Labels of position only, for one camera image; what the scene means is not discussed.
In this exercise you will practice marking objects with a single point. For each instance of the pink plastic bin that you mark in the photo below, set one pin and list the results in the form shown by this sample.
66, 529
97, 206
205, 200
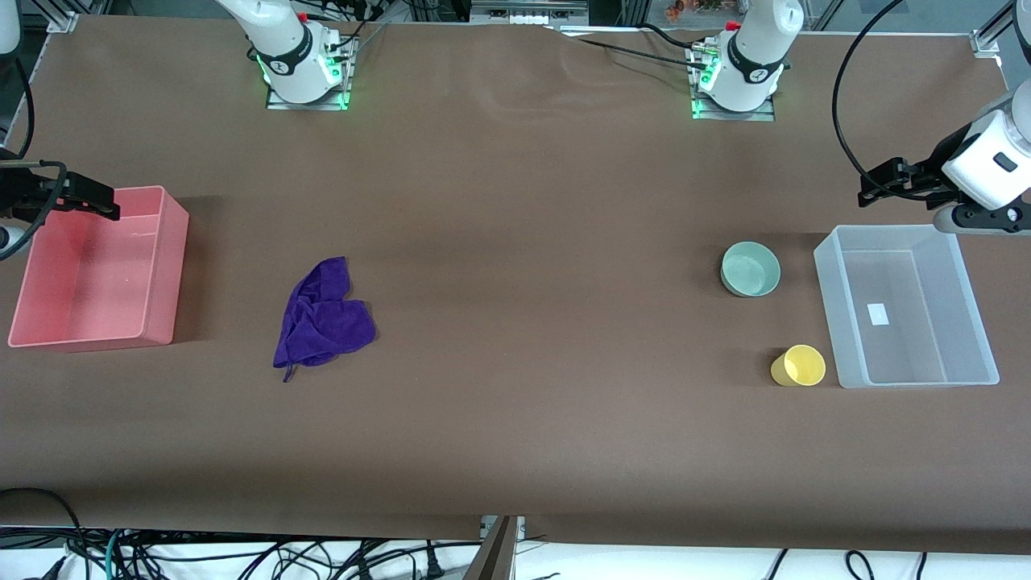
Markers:
89, 274

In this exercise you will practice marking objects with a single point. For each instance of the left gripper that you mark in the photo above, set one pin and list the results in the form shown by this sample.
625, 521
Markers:
933, 171

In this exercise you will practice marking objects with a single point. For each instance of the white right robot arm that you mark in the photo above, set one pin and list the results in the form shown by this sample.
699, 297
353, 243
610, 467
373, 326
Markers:
282, 48

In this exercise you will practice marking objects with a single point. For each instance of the aluminium frame corner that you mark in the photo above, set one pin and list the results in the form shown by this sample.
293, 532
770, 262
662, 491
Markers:
987, 42
63, 20

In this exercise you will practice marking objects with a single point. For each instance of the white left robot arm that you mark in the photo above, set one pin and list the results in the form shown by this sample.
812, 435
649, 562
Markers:
753, 48

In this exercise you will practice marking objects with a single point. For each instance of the purple cloth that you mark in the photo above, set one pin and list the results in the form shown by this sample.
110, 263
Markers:
322, 318

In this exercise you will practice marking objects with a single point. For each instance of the metal base plate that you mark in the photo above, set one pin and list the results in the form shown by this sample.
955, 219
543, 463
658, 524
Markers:
737, 113
310, 103

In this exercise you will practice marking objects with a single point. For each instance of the grey power strip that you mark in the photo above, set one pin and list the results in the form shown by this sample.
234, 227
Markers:
527, 11

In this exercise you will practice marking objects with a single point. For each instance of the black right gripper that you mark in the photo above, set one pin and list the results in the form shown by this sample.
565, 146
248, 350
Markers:
18, 193

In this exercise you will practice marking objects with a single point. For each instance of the clear plastic bin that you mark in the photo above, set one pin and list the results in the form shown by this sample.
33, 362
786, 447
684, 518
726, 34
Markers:
910, 306

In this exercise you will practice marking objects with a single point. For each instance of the yellow plastic cup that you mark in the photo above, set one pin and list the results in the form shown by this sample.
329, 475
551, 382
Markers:
799, 366

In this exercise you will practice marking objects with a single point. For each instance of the pale green bowl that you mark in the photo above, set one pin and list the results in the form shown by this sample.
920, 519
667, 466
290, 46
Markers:
750, 269

